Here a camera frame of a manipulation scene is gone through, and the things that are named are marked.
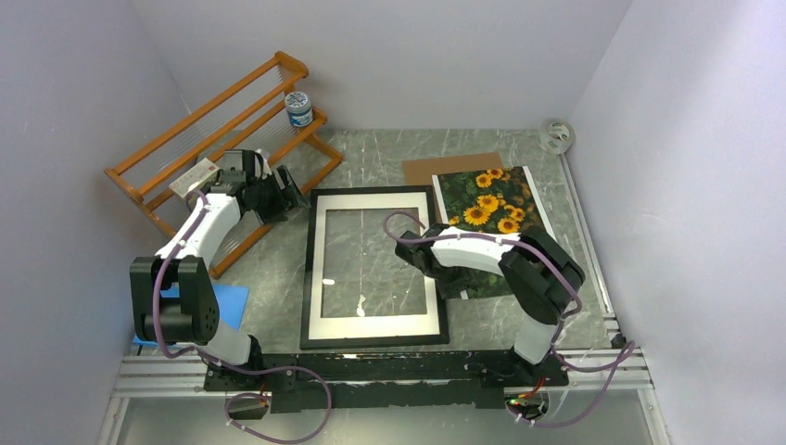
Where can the blue white jar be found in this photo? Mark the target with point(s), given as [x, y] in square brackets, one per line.
[299, 109]

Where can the white mat board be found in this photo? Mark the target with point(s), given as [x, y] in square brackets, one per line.
[316, 276]

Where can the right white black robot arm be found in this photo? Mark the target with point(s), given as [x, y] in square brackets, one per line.
[543, 278]

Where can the orange wooden rack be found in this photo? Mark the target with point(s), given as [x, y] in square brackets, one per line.
[248, 114]

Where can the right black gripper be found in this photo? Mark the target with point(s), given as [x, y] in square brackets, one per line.
[450, 286]

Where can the white red small box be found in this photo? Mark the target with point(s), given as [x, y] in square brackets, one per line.
[194, 178]

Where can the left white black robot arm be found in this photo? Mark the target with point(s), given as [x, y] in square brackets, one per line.
[191, 322]

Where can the brown backing board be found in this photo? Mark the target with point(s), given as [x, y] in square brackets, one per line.
[421, 171]

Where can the blue paper sheet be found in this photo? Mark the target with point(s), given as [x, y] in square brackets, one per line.
[231, 300]

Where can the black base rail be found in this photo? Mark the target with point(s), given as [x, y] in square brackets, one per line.
[298, 382]

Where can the clear tape roll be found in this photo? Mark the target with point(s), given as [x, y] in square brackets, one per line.
[556, 136]

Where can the sunflower photo print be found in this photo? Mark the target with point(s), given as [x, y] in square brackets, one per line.
[498, 201]

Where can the black picture frame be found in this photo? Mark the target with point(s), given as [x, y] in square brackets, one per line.
[306, 276]

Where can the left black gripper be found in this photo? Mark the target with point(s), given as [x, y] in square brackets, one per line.
[287, 197]

